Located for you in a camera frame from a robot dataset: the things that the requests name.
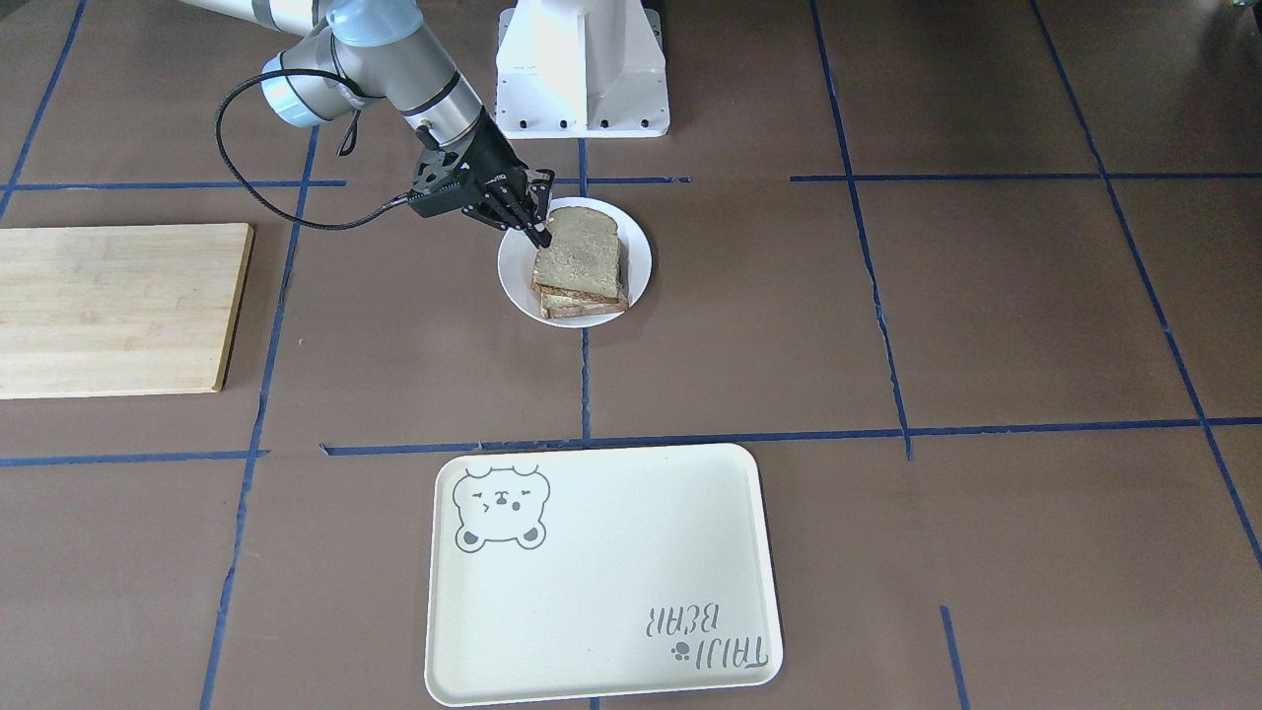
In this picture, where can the cream bear tray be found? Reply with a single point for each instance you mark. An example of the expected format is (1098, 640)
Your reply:
(568, 574)

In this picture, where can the white pedestal column base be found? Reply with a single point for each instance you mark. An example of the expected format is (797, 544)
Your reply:
(581, 70)

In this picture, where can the bread slice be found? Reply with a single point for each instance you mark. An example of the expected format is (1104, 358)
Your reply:
(582, 260)

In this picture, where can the wooden cutting board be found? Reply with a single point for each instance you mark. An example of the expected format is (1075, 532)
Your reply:
(120, 310)

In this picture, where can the white round plate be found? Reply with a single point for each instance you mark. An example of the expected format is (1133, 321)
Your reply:
(515, 264)

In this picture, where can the bottom toast slice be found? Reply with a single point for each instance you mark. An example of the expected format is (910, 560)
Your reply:
(565, 303)

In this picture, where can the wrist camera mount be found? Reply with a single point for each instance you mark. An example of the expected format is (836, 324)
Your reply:
(441, 185)

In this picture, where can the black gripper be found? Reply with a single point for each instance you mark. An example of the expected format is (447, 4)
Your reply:
(492, 160)

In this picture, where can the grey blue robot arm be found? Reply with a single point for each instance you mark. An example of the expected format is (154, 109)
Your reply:
(352, 55)

